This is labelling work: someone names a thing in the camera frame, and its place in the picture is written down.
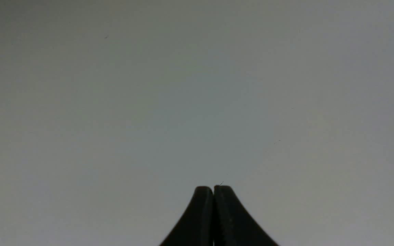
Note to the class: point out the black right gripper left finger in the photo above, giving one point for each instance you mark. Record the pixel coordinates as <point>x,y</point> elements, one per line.
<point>194,226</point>

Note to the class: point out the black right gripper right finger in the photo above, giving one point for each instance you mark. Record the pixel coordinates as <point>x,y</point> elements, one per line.
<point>233,225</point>

